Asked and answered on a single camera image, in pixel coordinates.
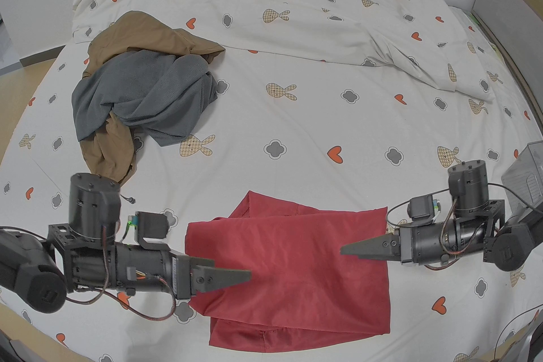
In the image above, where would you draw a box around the brown garment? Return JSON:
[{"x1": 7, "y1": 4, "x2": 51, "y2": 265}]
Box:
[{"x1": 81, "y1": 11, "x2": 225, "y2": 204}]

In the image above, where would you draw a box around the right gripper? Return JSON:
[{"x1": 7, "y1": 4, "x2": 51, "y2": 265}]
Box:
[{"x1": 341, "y1": 219, "x2": 489, "y2": 266}]

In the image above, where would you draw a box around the red shirt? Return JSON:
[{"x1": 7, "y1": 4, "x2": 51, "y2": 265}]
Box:
[{"x1": 186, "y1": 191, "x2": 392, "y2": 352}]

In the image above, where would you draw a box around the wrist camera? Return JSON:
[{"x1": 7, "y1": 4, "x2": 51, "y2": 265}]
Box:
[
  {"x1": 127, "y1": 211, "x2": 170, "y2": 251},
  {"x1": 407, "y1": 195, "x2": 442, "y2": 221}
]

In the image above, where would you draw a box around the grey garment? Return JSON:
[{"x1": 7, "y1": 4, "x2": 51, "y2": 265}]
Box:
[{"x1": 71, "y1": 50, "x2": 219, "y2": 148}]

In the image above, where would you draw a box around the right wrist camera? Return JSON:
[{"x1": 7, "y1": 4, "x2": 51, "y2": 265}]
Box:
[{"x1": 407, "y1": 195, "x2": 442, "y2": 221}]

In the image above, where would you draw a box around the bed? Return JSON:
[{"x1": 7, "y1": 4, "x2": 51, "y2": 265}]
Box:
[{"x1": 0, "y1": 0, "x2": 543, "y2": 362}]

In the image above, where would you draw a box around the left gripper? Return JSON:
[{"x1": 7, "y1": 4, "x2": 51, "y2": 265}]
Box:
[{"x1": 115, "y1": 244, "x2": 252, "y2": 301}]

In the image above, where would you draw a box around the black cable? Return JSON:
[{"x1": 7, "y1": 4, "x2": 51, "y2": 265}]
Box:
[{"x1": 385, "y1": 181, "x2": 543, "y2": 234}]

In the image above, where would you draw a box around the white printed quilt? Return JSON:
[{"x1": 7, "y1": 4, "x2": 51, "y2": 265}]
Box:
[{"x1": 71, "y1": 0, "x2": 497, "y2": 104}]

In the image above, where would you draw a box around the clear plastic box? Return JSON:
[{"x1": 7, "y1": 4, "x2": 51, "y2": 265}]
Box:
[{"x1": 501, "y1": 141, "x2": 543, "y2": 212}]

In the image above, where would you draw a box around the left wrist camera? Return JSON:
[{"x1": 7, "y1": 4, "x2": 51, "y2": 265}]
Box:
[{"x1": 127, "y1": 211, "x2": 170, "y2": 251}]

